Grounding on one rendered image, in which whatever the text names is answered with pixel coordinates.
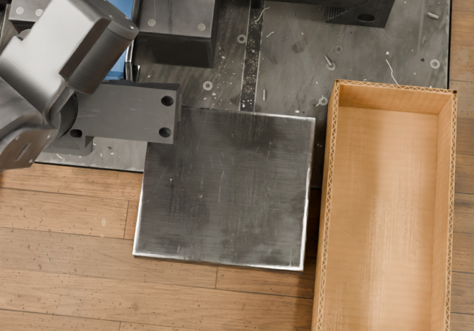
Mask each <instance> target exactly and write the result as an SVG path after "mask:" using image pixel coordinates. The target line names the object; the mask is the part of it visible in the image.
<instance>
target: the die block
mask: <svg viewBox="0 0 474 331"><path fill-rule="evenodd" d="M220 6H221V0H216V3H215V9H214V21H213V27H212V39H211V42H208V41H200V40H185V39H177V38H169V37H154V36H146V35H138V41H144V42H146V41H148V44H149V48H150V53H151V55H152V60H153V63H154V64H168V65H176V66H191V67H198V68H213V67H214V55H215V49H216V42H217V30H218V24H219V12H220ZM12 24H13V26H14V28H15V29H16V31H17V33H18V34H20V33H21V32H22V31H24V30H27V29H31V28H32V26H33V25H22V24H14V23H12Z"/></svg>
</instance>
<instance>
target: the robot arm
mask: <svg viewBox="0 0 474 331"><path fill-rule="evenodd" d="M138 33H139V29H138V27H137V26H136V25H135V24H134V23H133V21H132V20H131V19H129V17H127V16H126V15H125V14H124V13H122V12H121V11H120V10H119V9H117V7H115V6H114V5H113V4H111V3H110V2H108V1H107V0H51V1H50V2H49V4H48V5H47V7H46V8H45V10H44V11H43V12H42V14H41V16H40V17H39V18H38V19H37V21H36V22H35V24H34V25H33V26H32V28H31V29H27V30H24V31H22V32H21V33H20V34H19V37H17V36H14V37H13V38H12V39H11V41H10V42H9V43H8V45H7V46H6V48H5V49H4V50H3V52H2V53H1V55H0V173H2V172H3V171H5V170H10V169H23V168H30V167H31V166H32V164H33V163H34V162H35V160H36V159H37V158H38V157H39V155H40V154H41V152H45V153H52V154H60V155H74V156H82V157H87V156H88V155H90V153H91V152H92V151H93V150H94V148H93V138H94V137H101V138H115V139H123V140H137V141H145V142H153V143H167V144H173V142H174V140H175V138H176V136H177V127H178V121H180V118H181V100H182V95H180V90H181V84H179V83H161V82H144V83H135V82H133V81H131V80H109V82H108V83H107V82H102V81H103V80H104V79H105V77H106V76H107V74H108V73H109V72H110V70H111V69H112V68H113V67H114V65H115V64H116V62H117V61H118V60H119V59H120V57H121V56H122V54H123V53H124V52H125V50H126V49H127V48H128V46H129V45H130V43H131V42H132V41H133V40H134V38H135V37H136V35H137V34H138Z"/></svg>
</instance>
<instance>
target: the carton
mask: <svg viewBox="0 0 474 331"><path fill-rule="evenodd" d="M457 93H458V91H457V90H447V89H439V88H424V87H416V86H408V85H393V84H386V83H371V82H363V81H354V80H339V79H335V81H334V85H333V88H332V92H331V95H330V98H329V102H328V112H327V129H326V139H325V149H324V167H323V177H322V195H321V205H320V223H319V233H318V242H317V260H316V271H315V288H314V298H313V308H312V326H311V331H449V324H450V303H451V262H452V240H453V218H454V177H455V156H456V114H457Z"/></svg>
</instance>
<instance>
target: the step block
mask: <svg viewBox="0 0 474 331"><path fill-rule="evenodd" d="M394 2H395V0H370V2H368V3H367V4H365V5H362V6H359V7H357V8H342V7H333V6H327V11H326V20H325V22H326V23H337V24H345V25H360V26H368V27H376V28H385V25H386V24H387V20H388V18H389V15H390V13H391V10H392V7H393V5H394Z"/></svg>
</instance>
